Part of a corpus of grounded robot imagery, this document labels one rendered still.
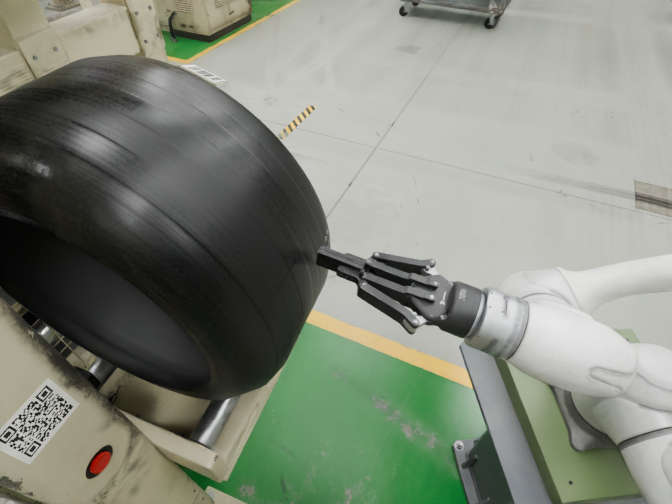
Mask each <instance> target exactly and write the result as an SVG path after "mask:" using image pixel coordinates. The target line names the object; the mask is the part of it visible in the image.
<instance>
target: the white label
mask: <svg viewBox="0 0 672 504"><path fill-rule="evenodd" d="M178 67H180V68H182V69H184V70H186V71H189V72H191V73H193V74H195V75H197V76H199V77H201V78H202V79H204V80H206V81H208V82H210V83H212V84H214V85H220V84H228V83H229V81H227V80H225V79H223V78H221V77H219V76H217V75H215V74H213V73H211V72H209V71H207V70H205V69H203V68H201V67H199V66H197V65H195V64H178Z"/></svg>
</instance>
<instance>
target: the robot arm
mask: <svg viewBox="0 0 672 504"><path fill-rule="evenodd" d="M316 265H318V266H321V267H323V268H326V269H329V270H331V271H334V272H336V275H337V276H338V277H341V278H343V279H346V280H348V281H351V282H354V283H355V284H356V285H357V296H358V297H359V298H360V299H362V300H364V301H365V302H367V303H368V304H370V305H371V306H373V307H374V308H376V309H378V310H379V311H381V312H382V313H384V314H385V315H387V316H389V317H390V318H392V319H393V320H395V321H396V322H398V323H399V324H400V325H401V326H402V327H403V328H404V329H405V330H406V331H407V333H408V334H410V335H413V334H414V333H415V332H416V330H417V329H418V328H419V327H421V326H422V325H424V324H425V325H428V326H438V327H439V329H440V330H442V331H444V332H447V333H450V334H452V335H455V336H457V337H460V338H464V342H465V344H466V345H467V346H469V347H471V348H474V349H477V350H479V351H482V352H484V353H487V354H489V355H492V356H494V357H495V358H497V359H502V360H504V361H506V362H508V363H510V364H511V365H513V366H514V367H516V368H517V369H518V370H520V371H521V372H523V373H525V374H527V375H529V376H531V377H533V378H535V379H537V380H539V381H542V382H544V383H547V384H548V386H549V387H550V388H551V390H552V392H553V394H554V397H555V399H556V402H557V404H558V407H559V410H560V412H561V415H562V417H563V420H564V423H565V425H566V428H567V430H568V434H569V443H570V446H571V447H572V449H573V450H575V451H577V452H583V451H585V450H588V449H596V448H619V450H620V452H621V454H622V456H623V458H624V461H625V463H626V465H627V468H628V470H629V472H630V474H631V476H632V478H633V480H634V482H635V484H636V485H637V487H638V489H639V491H640V493H641V495H642V496H643V498H644V500H645V501H646V503H647V504H672V351H671V350H669V349H667V348H665V347H663V346H660V345H657V344H653V343H631V344H630V343H629V342H628V341H627V340H626V339H624V338H623V337H622V336H621V335H619V334H618V333H617V332H615V331H614V330H612V329H611V328H609V327H608V326H606V325H604V324H601V323H599V322H597V321H595V320H593V318H592V317H591V316H590V315H591V313H592V312H593V311H594V310H595V309H596V308H597V307H599V306H601V305H603V304H605V303H607V302H610V301H613V300H616V299H619V298H623V297H628V296H633V295H640V294H648V293H661V292H672V254H669V255H662V256H656V257H650V258H644V259H638V260H632V261H626V262H621V263H616V264H611V265H607V266H602V267H598V268H594V269H589V270H585V271H578V272H573V271H568V270H565V269H563V268H561V267H556V268H550V269H543V270H531V271H522V272H517V273H514V274H511V275H510V276H508V277H506V278H505V279H504V280H503V281H502V282H501V283H500V285H499V286H498V288H497V290H496V289H494V288H491V287H486V288H484V289H483V290H481V289H479V288H477V287H474V286H471V285H469V284H466V283H463V282H461V281H454V282H451V281H449V280H447V279H446V278H445V277H443V276H442V275H438V273H437V271H436V269H435V265H436V261H435V260H434V259H426V260H419V259H413V258H408V257H402V256H397V255H392V254H386V253H381V252H373V254H372V256H371V257H369V258H368V259H363V258H361V257H358V256H355V255H352V254H350V253H345V254H343V253H340V252H338V251H335V250H332V249H330V248H327V247H324V246H321V247H320V249H319V251H318V253H317V259H316ZM420 275H422V276H420ZM412 283H413V284H412ZM411 285H412V286H411ZM396 301H397V302H396ZM398 302H399V303H400V304H399V303H398ZM406 307H407V308H410V309H411V310H412V311H413V313H412V312H411V311H410V310H408V309H407V308H406Z"/></svg>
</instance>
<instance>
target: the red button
mask: <svg viewBox="0 0 672 504"><path fill-rule="evenodd" d="M109 461H110V452H108V451H106V450H104V451H102V452H100V453H99V454H98V455H97V456H96V457H95V458H94V460H93V461H92V463H91V466H90V472H92V473H94V474H98V473H100V472H101V471H103V470H104V469H105V468H106V466H107V465H108V463H109Z"/></svg>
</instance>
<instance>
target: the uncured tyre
mask: <svg viewBox="0 0 672 504"><path fill-rule="evenodd" d="M326 227H327V228H328V223H327V219H326V216H325V213H324V210H323V207H322V205H321V202H320V200H319V198H318V196H317V194H316V192H315V190H314V188H313V186H312V184H311V182H310V180H309V179H308V177H307V176H306V174H305V172H304V171H303V169H302V168H301V166H300V165H299V163H298V162H297V161H296V159H295V158H294V157H293V155H292V154H291V153H290V151H289V150H288V149H287V148H286V147H285V145H284V144H283V143H282V142H281V141H280V140H279V139H278V137H277V136H276V135H275V134H274V133H273V132H272V131H271V130H270V129H269V128H268V127H267V126H266V125H265V124H264V123H263V122H262V121H261V120H260V119H258V118H257V117H256V116H255V115H254V114H253V113H252V112H250V111H249V110H248V109H247V108H246V107H244V106H243V105H242V104H241V103H239V102H238V101H237V100H235V99H234V98H233V97H231V96H230V95H228V94H227V93H225V92H224V91H222V90H221V89H219V88H218V87H216V86H215V85H213V84H211V83H210V82H208V81H206V80H204V79H202V78H201V77H199V76H197V75H195V74H193V73H191V72H189V71H186V70H184V69H182V68H179V67H177V66H174V65H172V64H169V63H166V62H163V61H159V60H156V59H152V58H147V57H142V56H135V55H107V56H95V57H88V58H83V59H79V60H76V61H73V62H71V63H69V64H67V65H65V66H63V67H61V68H59V69H56V70H54V71H52V72H50V73H48V74H46V75H44V76H42V77H40V78H38V79H36V80H34V81H32V82H30V83H27V84H25V85H23V86H21V87H19V88H17V89H15V90H13V91H11V92H9V93H7V94H5V95H3V96H0V288H1V289H2V290H3V291H4V292H5V293H7V294H8V295H9V296H10V297H11V298H13V299H14V300H15V301H16V302H18V303H19V304H20V305H21V306H23V307H24V308H25V309H27V310H28V311H29V312H30V313H32V314H33V315H35V316H36V317H37V318H39V319H40V320H41V321H43V322H44V323H46V324H47V325H48V326H50V327H51V328H53V329H54V330H56V331H57V332H59V333H60V334H62V335H63V336H65V337H66V338H68V339H69V340H71V341H72V342H74V343H76V344H77V345H79V346H80V347H82V348H84V349H85V350H87V351H89V352H90V353H92V354H94V355H96V356H97V357H99V358H101V359H103V360H104V361H106V362H108V363H110V364H112V365H114V366H116V367H117V368H119V369H121V370H123V371H125V372H127V373H129V374H132V375H134V376H136V377H138V378H140V379H142V380H145V381H147V382H149V383H152V384H154V385H157V386H159V387H162V388H164V389H167V390H170V391H173V392H176V393H179V394H183V395H186V396H190V397H194V398H199V399H206V400H226V399H230V398H233V397H236V396H239V395H242V394H245V393H248V392H250V391H253V390H256V389H259V388H261V387H263V386H265V385H266V384H267V383H268V382H269V381H270V380H271V379H272V378H273V377H274V376H275V375H276V374H277V372H278V371H279V370H280V369H281V368H282V367H283V366H284V364H285V362H286V360H287V358H288V356H289V354H290V352H291V350H292V348H293V346H294V345H295V343H296V341H297V339H298V337H299V335H300V333H301V331H302V329H303V327H304V325H305V323H306V321H307V319H308V317H309V315H310V313H311V311H312V309H313V307H314V305H315V303H316V301H317V299H318V297H319V295H320V293H321V291H322V289H323V287H324V284H325V282H326V279H327V275H328V269H326V268H323V267H321V266H318V265H316V259H317V253H318V251H319V249H320V247H321V246H324V247H325V242H324V238H323V237H324V235H325V232H326ZM328 232H329V228H328ZM295 259H296V262H295V264H294V265H293V267H292V269H291V271H290V272H289V274H288V276H287V277H286V279H285V281H284V282H283V284H282V286H281V287H280V289H279V291H278V292H277V294H276V296H275V297H274V298H273V295H274V293H275V292H276V290H277V288H278V287H279V285H280V283H281V282H282V280H283V278H284V277H285V275H286V273H287V272H288V270H289V268H290V267H291V265H292V263H293V262H294V260H295Z"/></svg>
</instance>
